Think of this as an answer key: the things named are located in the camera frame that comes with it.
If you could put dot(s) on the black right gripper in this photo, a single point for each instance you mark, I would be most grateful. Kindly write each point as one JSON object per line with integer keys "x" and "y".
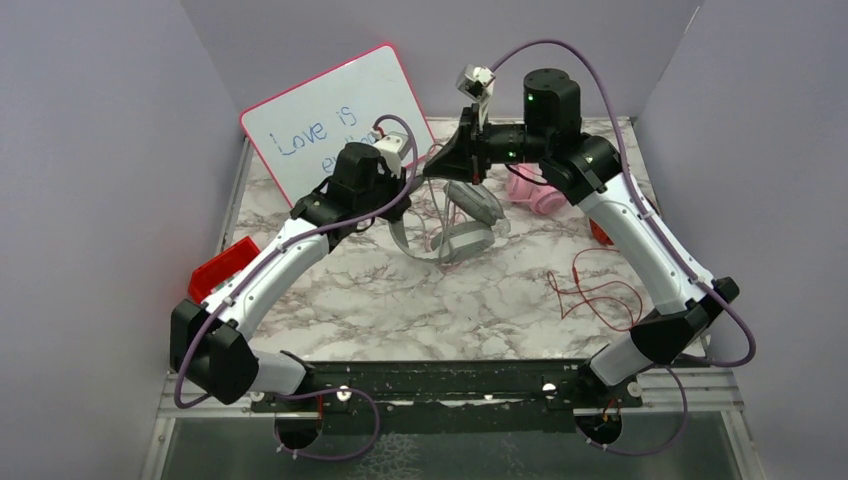
{"x": 463, "y": 157}

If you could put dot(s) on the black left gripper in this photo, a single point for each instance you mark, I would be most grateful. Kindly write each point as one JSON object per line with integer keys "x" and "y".
{"x": 397, "y": 183}

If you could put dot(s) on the grey white headphones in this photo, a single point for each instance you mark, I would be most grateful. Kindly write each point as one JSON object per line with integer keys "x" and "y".
{"x": 470, "y": 214}

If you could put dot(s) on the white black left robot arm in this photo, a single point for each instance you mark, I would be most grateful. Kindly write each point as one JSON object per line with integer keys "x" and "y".
{"x": 209, "y": 343}

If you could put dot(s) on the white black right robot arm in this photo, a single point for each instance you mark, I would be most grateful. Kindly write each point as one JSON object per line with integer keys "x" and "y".
{"x": 589, "y": 171}

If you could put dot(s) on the pink headphones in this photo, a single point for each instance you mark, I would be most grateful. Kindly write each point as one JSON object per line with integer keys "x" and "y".
{"x": 524, "y": 187}

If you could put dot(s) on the red black headphones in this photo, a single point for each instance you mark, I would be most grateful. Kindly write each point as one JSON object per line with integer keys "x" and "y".
{"x": 599, "y": 234}

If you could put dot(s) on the pink framed whiteboard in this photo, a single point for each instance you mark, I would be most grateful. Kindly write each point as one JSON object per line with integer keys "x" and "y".
{"x": 299, "y": 132}

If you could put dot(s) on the red plastic bin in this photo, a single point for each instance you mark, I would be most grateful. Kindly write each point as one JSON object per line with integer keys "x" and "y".
{"x": 213, "y": 273}

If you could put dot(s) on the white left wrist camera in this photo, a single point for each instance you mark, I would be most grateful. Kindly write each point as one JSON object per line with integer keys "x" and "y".
{"x": 393, "y": 147}

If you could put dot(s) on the black metal base rail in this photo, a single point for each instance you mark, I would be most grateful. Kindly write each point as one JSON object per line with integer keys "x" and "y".
{"x": 450, "y": 397}

